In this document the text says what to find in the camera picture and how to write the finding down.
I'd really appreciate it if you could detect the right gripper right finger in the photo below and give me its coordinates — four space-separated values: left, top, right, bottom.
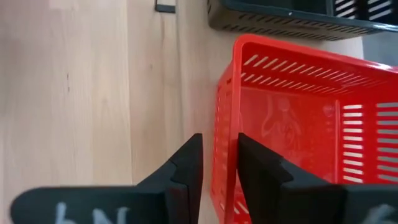
237 132 398 224

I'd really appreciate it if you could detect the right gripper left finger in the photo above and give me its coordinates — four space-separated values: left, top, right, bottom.
9 133 204 224

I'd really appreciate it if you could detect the red plastic basket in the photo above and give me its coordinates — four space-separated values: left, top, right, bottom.
210 33 398 224

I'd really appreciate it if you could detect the black plastic basket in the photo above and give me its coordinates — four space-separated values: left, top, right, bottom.
206 0 398 42

